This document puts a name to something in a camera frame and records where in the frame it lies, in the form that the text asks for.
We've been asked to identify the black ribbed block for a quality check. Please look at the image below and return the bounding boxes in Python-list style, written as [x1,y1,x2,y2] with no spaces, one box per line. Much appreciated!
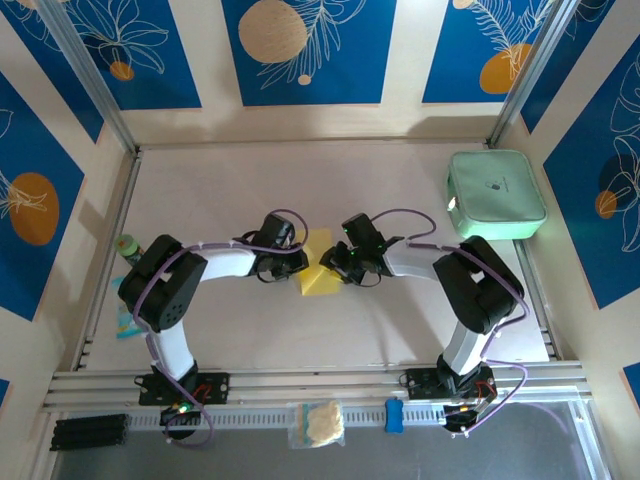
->
[49,412,129,453]

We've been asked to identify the blue plastic clip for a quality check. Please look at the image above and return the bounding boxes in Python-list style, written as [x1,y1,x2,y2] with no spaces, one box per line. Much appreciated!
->
[383,397,405,434]

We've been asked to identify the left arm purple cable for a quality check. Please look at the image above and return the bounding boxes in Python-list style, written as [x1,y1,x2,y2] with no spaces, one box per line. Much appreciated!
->
[132,209,309,448]

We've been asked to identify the yellow paper sheet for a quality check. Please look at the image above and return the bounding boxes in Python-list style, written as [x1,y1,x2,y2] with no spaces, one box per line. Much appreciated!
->
[298,228,344,298]

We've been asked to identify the aluminium front frame rail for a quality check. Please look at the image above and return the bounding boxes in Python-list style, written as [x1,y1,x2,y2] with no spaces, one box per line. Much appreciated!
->
[42,359,596,415]

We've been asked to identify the light blue snack packet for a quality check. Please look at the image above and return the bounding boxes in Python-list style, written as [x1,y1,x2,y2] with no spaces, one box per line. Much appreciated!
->
[115,274,145,341]

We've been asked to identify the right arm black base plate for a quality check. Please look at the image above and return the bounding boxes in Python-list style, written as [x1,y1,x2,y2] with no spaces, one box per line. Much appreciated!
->
[399,367,496,401]

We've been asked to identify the aluminium corner post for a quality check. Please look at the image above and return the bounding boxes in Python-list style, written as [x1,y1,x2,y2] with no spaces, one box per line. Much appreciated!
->
[487,0,576,149]
[37,0,142,154]

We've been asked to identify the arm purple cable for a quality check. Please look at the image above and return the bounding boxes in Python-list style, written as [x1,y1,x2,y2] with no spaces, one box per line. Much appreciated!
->
[372,208,531,436]
[132,209,309,448]

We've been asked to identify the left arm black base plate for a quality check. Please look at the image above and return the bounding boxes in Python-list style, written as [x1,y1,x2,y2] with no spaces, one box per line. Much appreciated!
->
[133,371,231,407]

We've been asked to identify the grey slotted cable duct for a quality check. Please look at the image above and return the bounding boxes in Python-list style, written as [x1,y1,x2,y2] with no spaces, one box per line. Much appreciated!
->
[124,401,451,432]

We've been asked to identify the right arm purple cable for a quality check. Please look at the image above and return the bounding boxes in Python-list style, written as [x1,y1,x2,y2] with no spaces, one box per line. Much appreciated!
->
[372,208,531,436]

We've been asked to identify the mint green zip case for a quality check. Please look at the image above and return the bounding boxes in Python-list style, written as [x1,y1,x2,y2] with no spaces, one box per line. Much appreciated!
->
[446,148,549,242]

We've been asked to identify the grey metal sheet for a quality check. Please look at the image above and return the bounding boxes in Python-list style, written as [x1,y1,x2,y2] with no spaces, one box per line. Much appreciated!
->
[49,402,601,480]

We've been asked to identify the small green capped bottle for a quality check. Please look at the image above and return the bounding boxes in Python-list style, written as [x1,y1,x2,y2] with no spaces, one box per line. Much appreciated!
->
[115,233,147,266]

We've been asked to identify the clear bag with beige contents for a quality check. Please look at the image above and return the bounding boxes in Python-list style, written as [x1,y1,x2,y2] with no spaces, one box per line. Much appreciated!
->
[288,398,347,450]

